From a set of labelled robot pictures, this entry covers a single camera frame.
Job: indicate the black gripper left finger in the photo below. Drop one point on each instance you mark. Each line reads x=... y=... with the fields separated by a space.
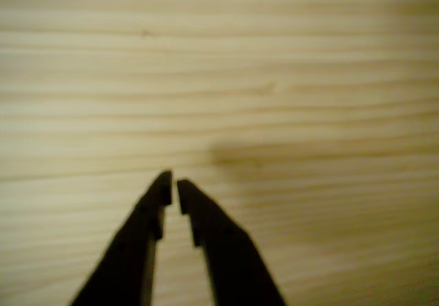
x=133 y=258

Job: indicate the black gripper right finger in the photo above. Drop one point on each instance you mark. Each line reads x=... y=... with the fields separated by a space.
x=229 y=261

